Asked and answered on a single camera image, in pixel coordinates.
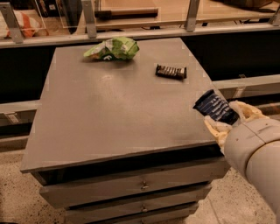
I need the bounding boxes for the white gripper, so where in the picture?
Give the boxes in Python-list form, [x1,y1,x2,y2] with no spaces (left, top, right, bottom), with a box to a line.
[204,101,280,178]

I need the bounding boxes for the blue rxbar blueberry bar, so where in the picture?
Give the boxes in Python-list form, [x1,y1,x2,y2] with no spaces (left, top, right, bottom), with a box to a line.
[193,89,239,125]

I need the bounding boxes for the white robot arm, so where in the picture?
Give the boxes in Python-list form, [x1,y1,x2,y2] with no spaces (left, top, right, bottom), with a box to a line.
[204,101,280,223]

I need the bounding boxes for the brown rxbar chocolate bar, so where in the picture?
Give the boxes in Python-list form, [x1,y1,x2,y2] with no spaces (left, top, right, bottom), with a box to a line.
[156,65,186,80]

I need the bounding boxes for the top drawer knob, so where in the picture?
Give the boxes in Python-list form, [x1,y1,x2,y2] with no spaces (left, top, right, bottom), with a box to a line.
[141,181,149,191]

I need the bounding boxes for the drawer knob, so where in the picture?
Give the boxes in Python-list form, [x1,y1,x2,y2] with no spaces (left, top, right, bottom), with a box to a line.
[141,204,149,213]
[141,181,149,191]

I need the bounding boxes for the grey drawer cabinet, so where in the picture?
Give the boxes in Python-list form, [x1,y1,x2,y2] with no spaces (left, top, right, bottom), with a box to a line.
[21,38,228,224]

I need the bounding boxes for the middle drawer knob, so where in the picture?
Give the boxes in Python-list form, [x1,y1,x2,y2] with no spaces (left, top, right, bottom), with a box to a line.
[141,204,149,213]

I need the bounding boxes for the green chip bag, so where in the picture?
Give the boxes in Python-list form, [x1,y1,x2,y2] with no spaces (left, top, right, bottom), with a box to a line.
[83,37,139,60]

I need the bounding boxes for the orange white striped cloth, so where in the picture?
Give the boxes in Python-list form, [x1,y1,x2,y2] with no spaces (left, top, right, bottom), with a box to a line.
[0,10,49,39]

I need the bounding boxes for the wooden handle hammer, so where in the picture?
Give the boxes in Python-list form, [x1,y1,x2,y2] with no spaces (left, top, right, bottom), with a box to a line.
[94,8,158,20]

